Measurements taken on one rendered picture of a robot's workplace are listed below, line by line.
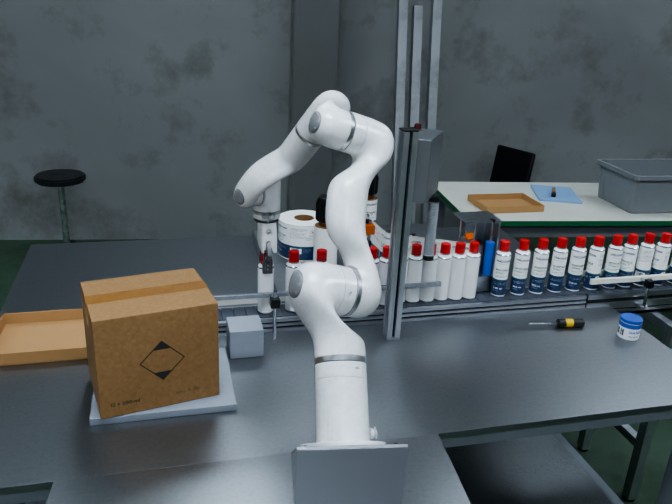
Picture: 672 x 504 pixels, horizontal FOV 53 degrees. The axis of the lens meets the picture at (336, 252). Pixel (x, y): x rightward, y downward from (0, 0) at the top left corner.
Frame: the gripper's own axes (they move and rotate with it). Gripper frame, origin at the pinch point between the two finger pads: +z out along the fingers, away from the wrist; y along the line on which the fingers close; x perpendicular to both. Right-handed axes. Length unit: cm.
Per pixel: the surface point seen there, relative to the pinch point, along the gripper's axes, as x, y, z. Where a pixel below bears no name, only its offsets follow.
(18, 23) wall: 118, 320, -50
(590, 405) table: -80, -61, 21
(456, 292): -66, -3, 13
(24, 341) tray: 73, 0, 21
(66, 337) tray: 61, 1, 21
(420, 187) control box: -43, -17, -29
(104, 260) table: 54, 63, 22
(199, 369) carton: 23.6, -42.0, 10.3
